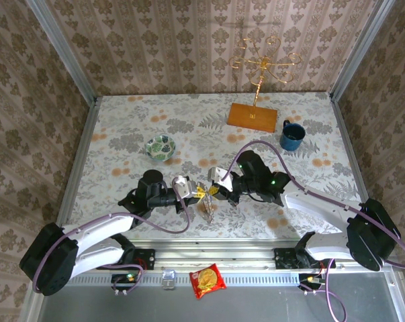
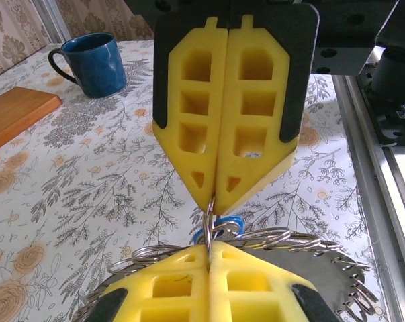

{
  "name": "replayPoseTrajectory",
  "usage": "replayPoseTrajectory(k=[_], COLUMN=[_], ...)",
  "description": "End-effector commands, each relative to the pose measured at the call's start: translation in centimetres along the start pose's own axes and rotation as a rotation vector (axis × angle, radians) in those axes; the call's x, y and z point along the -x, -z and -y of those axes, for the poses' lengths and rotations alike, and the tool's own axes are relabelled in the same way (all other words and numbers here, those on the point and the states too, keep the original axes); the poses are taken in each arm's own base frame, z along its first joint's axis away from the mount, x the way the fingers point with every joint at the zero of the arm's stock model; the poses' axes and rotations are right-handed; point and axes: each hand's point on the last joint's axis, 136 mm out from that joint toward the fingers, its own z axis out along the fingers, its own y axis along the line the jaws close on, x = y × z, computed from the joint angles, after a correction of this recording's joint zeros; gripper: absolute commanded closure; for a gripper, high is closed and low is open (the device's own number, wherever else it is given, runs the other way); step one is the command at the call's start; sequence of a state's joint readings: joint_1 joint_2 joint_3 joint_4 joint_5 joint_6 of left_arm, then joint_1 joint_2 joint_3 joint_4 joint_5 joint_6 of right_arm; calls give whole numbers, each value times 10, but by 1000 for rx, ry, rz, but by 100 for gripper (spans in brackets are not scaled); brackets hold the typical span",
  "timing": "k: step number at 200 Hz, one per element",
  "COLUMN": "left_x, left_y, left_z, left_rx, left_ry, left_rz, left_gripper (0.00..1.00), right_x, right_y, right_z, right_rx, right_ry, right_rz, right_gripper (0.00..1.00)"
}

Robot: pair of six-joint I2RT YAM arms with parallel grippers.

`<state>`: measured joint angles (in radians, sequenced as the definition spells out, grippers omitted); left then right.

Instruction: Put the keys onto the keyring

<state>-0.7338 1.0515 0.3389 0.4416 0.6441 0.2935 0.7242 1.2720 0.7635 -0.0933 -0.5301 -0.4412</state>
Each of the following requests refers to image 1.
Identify leaf pattern bowl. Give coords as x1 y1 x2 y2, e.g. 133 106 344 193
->
144 133 177 163

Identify blue mug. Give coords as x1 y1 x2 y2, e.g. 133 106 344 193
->
279 119 307 152

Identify gold stand with wooden base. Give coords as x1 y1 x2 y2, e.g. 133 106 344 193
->
226 35 303 133

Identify floral table mat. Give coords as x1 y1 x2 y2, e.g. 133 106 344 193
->
64 92 367 241

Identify red snack packet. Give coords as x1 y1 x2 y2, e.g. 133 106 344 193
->
188 262 228 301

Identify small silver metal clip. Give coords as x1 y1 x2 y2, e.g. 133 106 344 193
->
161 269 177 290

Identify left small controller board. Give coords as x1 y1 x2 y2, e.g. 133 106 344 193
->
111 272 140 293

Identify small controller board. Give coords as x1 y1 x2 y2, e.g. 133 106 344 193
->
111 272 140 293
298 272 324 291

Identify right small controller board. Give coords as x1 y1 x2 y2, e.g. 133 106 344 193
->
298 272 324 291

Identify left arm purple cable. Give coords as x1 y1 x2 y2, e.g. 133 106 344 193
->
31 180 192 297

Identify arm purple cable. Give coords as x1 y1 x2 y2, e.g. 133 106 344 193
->
31 180 192 297
223 140 405 322

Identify aluminium frame rail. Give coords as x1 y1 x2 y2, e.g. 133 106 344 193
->
34 239 402 273

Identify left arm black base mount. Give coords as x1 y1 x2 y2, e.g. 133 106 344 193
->
95 247 156 271

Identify slotted grey cable duct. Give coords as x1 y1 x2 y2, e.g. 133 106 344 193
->
46 271 301 286

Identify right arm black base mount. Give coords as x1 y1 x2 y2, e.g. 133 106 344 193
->
273 246 337 270

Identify aluminium corner post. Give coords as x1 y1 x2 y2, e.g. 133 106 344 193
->
25 0 98 101
328 0 397 101

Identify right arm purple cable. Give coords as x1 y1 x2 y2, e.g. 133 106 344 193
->
223 140 405 322

